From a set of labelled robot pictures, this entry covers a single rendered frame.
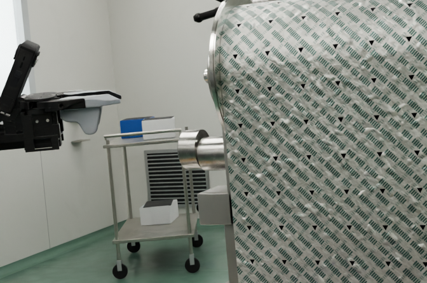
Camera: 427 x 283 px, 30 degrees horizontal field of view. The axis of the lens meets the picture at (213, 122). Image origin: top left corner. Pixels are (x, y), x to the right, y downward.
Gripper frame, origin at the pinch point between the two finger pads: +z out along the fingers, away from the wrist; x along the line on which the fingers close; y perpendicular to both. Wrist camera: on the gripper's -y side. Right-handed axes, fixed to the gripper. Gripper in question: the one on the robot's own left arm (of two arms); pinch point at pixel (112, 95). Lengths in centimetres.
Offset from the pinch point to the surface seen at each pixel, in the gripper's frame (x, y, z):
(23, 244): -450, 171, -103
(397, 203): 65, 1, 25
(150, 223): -423, 156, -6
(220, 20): 55, -14, 13
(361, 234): 64, 4, 23
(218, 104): 58, -7, 12
